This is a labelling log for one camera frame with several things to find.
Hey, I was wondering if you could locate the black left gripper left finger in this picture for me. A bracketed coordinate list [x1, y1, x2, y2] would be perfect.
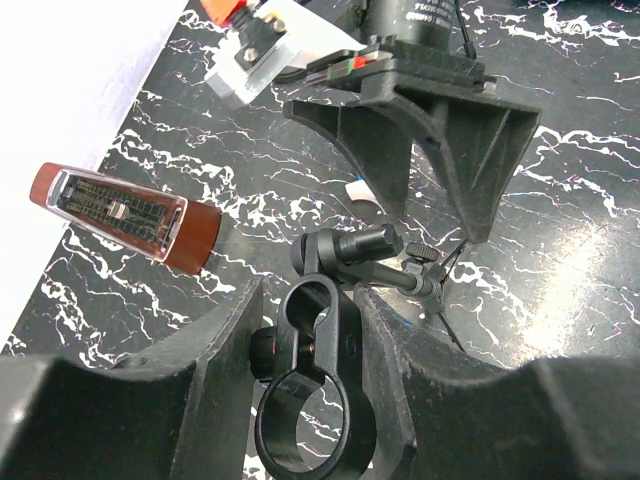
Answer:
[1, 280, 263, 479]

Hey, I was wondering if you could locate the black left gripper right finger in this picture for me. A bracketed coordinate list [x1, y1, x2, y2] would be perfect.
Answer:
[354, 287, 639, 479]

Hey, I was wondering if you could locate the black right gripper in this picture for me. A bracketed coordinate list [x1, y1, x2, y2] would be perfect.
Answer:
[283, 1, 541, 243]

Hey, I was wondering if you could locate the blue white toy block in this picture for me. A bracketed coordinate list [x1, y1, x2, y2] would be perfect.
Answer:
[345, 177, 378, 205]

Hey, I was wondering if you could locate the black tripod stand blue mic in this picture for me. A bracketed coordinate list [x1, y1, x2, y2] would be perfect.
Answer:
[249, 224, 465, 479]

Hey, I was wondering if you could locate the brown metronome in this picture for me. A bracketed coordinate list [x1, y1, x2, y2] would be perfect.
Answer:
[29, 162, 222, 275]

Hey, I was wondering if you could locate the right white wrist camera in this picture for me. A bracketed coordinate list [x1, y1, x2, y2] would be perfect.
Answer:
[202, 0, 364, 108]

